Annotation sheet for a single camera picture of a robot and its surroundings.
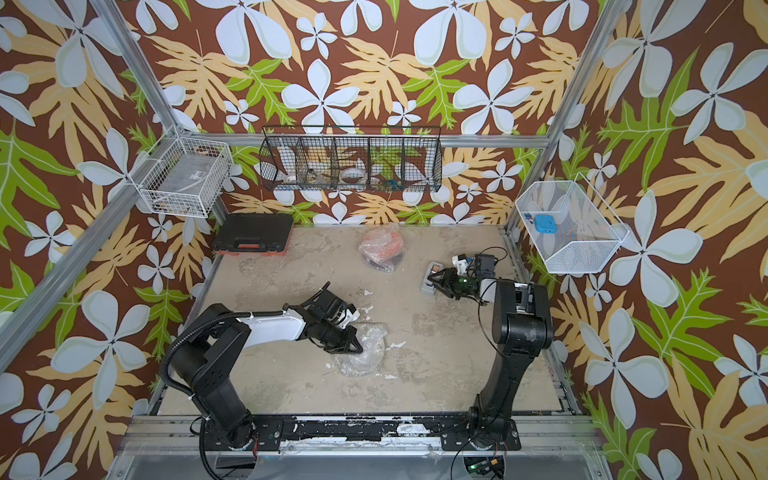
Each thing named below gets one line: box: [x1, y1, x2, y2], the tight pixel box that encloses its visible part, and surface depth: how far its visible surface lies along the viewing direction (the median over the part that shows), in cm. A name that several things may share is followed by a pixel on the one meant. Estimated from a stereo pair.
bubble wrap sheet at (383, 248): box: [358, 222, 407, 275], surface depth 107 cm
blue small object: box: [534, 214, 558, 234], surface depth 88 cm
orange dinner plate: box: [360, 230, 403, 265], surface depth 107 cm
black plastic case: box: [212, 213, 294, 256], surface depth 120 cm
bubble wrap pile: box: [334, 322, 387, 377], surface depth 87 cm
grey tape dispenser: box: [420, 261, 443, 295], surface depth 102 cm
